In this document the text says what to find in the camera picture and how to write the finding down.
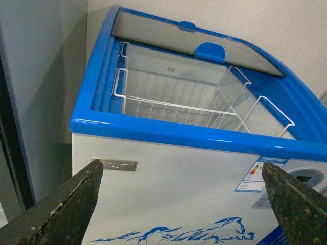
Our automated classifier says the white wire freezer basket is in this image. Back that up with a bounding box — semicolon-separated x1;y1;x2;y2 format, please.
112;42;295;139

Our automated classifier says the upright display fridge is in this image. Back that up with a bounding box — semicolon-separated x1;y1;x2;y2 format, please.
1;19;35;221

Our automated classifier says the oval temperature control panel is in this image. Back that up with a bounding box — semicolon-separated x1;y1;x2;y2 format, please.
288;168;326;192

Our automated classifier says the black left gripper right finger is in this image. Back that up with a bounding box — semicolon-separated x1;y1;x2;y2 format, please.
262;163;326;244

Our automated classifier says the blue energy efficiency label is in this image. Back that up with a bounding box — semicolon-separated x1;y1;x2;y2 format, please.
235;156;289;193

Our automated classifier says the grey instruction sticker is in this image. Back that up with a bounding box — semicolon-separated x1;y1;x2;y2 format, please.
251;191;271;209

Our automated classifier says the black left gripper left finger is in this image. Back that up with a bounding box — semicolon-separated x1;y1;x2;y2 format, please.
1;159;103;244

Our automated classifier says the white blue chest freezer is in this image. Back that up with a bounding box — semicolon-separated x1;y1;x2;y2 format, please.
70;6;326;244

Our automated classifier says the silver brand badge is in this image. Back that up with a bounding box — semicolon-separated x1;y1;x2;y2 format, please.
99;159;138;172

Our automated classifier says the sliding glass lid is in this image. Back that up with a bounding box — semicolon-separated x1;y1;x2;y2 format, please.
112;13;283;76
112;7;256;53

